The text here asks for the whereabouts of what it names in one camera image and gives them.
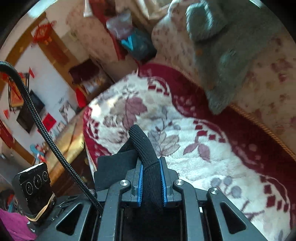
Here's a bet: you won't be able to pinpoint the red white floral blanket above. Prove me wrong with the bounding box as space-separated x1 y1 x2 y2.
83 63 295 240

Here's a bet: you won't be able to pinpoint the black braided cable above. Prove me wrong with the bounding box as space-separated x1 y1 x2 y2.
0 60 105 216

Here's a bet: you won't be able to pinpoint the grey fleece jacket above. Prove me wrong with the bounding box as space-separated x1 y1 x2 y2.
186 1 283 114

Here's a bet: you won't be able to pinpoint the black pants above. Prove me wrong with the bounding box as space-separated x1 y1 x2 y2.
94 125 164 211

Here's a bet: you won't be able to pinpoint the magenta sleeve forearm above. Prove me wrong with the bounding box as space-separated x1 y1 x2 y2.
1 209 37 240

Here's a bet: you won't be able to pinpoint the wooden bedside table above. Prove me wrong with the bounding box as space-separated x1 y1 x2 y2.
46 111 93 197

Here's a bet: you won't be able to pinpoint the clear plastic bag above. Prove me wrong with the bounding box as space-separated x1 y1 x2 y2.
106 10 133 40

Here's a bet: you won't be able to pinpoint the beige floral quilt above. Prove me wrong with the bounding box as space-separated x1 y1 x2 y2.
67 0 296 160

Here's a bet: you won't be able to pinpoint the teal packaged bag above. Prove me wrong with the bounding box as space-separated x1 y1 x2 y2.
120 28 157 62

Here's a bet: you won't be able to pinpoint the red hanging wall ornament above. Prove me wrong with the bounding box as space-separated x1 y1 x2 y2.
31 21 56 46

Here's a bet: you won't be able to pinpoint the wall television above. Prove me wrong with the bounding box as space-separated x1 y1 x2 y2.
16 89 46 134

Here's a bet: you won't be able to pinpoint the black three-lens camera box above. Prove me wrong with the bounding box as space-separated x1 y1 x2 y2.
12 162 56 222

